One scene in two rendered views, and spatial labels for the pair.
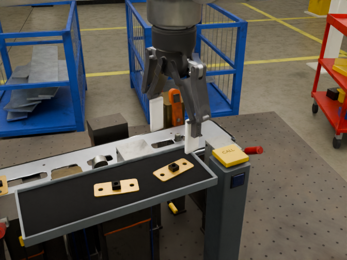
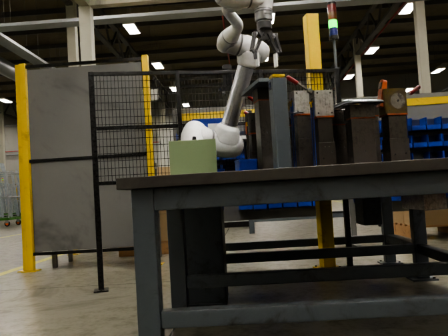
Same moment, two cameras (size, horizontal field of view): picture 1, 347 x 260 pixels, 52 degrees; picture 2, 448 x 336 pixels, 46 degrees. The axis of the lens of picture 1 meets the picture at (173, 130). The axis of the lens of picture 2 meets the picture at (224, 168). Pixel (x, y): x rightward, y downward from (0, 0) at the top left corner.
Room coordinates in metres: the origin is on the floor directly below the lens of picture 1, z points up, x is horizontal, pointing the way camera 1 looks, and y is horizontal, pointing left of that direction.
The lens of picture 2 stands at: (1.04, -2.57, 0.62)
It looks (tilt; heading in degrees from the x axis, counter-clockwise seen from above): 3 degrees up; 105
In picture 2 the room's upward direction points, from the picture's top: 3 degrees counter-clockwise
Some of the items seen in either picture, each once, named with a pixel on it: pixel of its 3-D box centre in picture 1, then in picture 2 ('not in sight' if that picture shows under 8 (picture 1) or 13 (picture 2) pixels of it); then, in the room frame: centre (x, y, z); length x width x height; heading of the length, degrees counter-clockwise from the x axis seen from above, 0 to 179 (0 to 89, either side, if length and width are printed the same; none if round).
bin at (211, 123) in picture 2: not in sight; (213, 129); (0.00, 1.09, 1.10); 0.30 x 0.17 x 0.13; 23
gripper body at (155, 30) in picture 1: (173, 50); (265, 31); (0.60, 0.00, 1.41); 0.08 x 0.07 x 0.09; 40
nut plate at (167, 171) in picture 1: (173, 167); not in sight; (0.60, 0.00, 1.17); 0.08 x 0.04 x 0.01; 130
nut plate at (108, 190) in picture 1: (116, 185); not in sight; (0.54, 0.11, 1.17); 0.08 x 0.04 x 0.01; 103
